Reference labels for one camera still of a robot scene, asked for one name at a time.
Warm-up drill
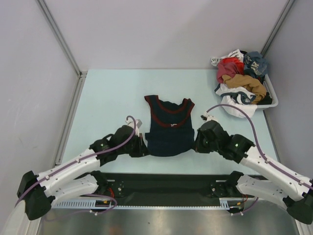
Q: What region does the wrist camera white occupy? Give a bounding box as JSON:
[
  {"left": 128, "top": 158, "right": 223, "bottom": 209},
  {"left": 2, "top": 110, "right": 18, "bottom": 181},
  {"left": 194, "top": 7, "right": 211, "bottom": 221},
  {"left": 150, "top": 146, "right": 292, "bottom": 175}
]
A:
[
  {"left": 126, "top": 118, "right": 142, "bottom": 136},
  {"left": 201, "top": 114, "right": 219, "bottom": 122}
]

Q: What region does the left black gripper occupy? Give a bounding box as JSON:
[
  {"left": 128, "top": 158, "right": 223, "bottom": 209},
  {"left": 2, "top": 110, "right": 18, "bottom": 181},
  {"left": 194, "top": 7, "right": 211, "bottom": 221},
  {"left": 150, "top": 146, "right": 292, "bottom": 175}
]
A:
[{"left": 118, "top": 133, "right": 150, "bottom": 157}]

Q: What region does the white slotted cable duct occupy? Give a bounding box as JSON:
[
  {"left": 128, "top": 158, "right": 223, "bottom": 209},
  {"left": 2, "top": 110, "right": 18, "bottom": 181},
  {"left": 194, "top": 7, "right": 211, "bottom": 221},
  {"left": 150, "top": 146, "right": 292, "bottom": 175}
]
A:
[{"left": 52, "top": 199, "right": 245, "bottom": 211}]

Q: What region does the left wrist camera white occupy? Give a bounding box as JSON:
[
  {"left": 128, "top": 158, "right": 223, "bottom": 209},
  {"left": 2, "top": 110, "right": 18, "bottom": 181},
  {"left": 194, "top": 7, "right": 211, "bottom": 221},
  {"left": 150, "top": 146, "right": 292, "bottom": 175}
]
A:
[{"left": 126, "top": 118, "right": 142, "bottom": 136}]

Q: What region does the left aluminium frame post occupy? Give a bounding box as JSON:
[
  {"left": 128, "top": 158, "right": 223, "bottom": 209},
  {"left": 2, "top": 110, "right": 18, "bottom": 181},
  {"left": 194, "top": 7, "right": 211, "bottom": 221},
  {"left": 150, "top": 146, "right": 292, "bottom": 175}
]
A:
[{"left": 36, "top": 0, "right": 82, "bottom": 77}]

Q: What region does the blue denim printed garment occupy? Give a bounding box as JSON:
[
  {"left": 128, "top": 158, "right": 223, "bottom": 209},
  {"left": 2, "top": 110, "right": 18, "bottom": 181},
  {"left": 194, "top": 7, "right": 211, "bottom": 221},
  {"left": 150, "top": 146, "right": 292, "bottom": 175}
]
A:
[{"left": 244, "top": 51, "right": 269, "bottom": 77}]

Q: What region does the red pink garment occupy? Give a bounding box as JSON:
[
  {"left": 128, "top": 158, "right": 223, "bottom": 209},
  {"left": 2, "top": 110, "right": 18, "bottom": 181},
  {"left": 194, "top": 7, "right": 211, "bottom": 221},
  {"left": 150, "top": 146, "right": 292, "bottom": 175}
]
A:
[{"left": 217, "top": 57, "right": 244, "bottom": 83}]

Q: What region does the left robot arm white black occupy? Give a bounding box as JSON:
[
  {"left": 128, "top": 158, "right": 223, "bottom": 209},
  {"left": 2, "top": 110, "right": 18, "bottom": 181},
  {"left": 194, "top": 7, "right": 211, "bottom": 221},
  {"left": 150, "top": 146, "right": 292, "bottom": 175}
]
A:
[{"left": 17, "top": 125, "right": 148, "bottom": 221}]

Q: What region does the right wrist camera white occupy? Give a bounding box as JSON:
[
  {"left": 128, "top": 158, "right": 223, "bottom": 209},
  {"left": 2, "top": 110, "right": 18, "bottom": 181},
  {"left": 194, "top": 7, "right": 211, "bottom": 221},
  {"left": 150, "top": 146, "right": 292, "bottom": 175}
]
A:
[{"left": 201, "top": 114, "right": 219, "bottom": 122}]

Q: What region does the white printed garment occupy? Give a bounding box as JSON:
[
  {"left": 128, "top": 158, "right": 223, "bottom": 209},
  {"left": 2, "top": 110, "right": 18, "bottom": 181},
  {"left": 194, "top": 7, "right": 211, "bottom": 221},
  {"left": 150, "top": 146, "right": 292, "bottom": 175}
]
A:
[{"left": 211, "top": 49, "right": 247, "bottom": 67}]

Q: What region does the aluminium frame post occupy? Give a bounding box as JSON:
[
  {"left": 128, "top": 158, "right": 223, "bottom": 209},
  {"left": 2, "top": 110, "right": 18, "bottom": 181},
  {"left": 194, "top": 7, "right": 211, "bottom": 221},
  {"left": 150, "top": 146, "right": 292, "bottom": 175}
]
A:
[
  {"left": 261, "top": 0, "right": 297, "bottom": 57},
  {"left": 36, "top": 0, "right": 82, "bottom": 77}
]

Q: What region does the white plastic laundry basket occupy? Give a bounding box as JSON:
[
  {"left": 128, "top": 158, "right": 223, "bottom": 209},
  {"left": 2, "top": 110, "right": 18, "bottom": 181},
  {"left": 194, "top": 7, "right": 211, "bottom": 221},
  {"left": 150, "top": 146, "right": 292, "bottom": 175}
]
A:
[{"left": 257, "top": 74, "right": 279, "bottom": 110}]

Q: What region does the white tank top navy trim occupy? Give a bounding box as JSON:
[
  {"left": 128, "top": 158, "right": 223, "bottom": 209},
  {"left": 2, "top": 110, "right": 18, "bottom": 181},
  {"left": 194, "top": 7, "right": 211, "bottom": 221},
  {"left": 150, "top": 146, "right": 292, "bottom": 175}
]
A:
[{"left": 214, "top": 84, "right": 257, "bottom": 118}]

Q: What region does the navy tank top red trim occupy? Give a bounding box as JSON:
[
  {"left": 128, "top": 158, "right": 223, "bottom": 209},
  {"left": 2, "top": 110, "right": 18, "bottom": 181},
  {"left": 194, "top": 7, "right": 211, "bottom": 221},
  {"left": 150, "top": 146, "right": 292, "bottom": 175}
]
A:
[{"left": 144, "top": 95, "right": 195, "bottom": 157}]

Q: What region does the right aluminium frame post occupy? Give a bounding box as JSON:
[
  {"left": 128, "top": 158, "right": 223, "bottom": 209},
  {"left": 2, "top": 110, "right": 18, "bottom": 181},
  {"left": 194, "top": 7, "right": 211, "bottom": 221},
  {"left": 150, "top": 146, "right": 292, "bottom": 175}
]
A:
[{"left": 261, "top": 0, "right": 297, "bottom": 57}]

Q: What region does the tan brown garment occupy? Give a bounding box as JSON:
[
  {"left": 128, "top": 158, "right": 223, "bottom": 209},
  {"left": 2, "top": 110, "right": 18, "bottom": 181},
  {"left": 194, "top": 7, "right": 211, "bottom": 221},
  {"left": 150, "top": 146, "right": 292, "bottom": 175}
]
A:
[{"left": 222, "top": 74, "right": 267, "bottom": 104}]

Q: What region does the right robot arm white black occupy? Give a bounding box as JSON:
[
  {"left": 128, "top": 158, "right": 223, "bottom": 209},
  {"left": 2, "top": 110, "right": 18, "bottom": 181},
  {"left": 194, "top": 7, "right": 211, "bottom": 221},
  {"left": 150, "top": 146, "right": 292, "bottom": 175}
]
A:
[{"left": 195, "top": 120, "right": 313, "bottom": 225}]

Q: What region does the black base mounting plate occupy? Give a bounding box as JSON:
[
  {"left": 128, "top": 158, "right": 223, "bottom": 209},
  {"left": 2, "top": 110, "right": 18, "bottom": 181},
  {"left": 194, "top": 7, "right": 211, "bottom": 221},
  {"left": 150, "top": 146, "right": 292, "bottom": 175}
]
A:
[{"left": 80, "top": 171, "right": 262, "bottom": 208}]

